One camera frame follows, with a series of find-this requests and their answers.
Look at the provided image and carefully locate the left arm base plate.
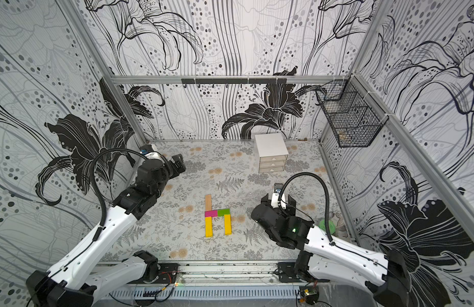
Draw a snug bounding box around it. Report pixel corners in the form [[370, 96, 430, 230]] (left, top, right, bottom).
[[135, 263, 180, 285]]

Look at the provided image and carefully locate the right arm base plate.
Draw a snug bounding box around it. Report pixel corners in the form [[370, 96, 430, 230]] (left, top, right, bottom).
[[273, 262, 330, 283]]

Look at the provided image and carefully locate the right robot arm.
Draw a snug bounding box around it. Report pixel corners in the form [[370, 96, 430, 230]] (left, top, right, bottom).
[[251, 184, 413, 306]]

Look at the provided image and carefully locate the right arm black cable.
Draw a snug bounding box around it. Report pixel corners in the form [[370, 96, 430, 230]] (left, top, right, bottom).
[[278, 171, 335, 244]]

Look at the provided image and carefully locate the yellow building block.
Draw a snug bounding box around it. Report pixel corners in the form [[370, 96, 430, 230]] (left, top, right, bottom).
[[224, 214, 233, 235], [205, 217, 213, 237]]

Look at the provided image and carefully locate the small electronics board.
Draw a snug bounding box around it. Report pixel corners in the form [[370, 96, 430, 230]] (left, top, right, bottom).
[[299, 287, 320, 306]]

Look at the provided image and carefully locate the green round lid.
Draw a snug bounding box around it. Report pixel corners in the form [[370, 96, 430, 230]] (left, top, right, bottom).
[[319, 220, 326, 231]]

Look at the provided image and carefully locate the green building block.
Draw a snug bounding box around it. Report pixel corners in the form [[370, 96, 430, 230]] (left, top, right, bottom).
[[217, 209, 230, 216]]

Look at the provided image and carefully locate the wooden building block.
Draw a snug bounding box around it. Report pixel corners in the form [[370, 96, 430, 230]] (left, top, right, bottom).
[[205, 194, 212, 211]]

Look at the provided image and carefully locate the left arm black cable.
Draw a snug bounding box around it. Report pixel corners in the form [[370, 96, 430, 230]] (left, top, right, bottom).
[[89, 148, 149, 231]]

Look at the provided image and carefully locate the black wire basket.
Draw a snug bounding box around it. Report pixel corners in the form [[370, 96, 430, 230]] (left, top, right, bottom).
[[316, 79, 383, 148]]

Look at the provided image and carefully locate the white drawer cabinet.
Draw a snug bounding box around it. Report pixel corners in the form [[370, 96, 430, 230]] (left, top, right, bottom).
[[254, 133, 289, 173]]

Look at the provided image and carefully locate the black wall bar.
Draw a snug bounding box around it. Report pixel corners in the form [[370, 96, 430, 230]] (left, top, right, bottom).
[[181, 78, 288, 84]]

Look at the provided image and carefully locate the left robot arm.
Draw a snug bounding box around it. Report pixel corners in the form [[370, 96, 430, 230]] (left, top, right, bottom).
[[26, 145, 186, 306]]

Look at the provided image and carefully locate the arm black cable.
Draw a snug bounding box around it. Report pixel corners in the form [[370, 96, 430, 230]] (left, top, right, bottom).
[[278, 171, 335, 244], [89, 148, 149, 231]]

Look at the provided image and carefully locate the crumpled white cloth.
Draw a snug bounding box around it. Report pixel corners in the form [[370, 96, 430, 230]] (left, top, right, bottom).
[[330, 212, 349, 240]]

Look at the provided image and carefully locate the pink building block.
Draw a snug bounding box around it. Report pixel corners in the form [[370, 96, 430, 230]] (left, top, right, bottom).
[[205, 210, 218, 217]]

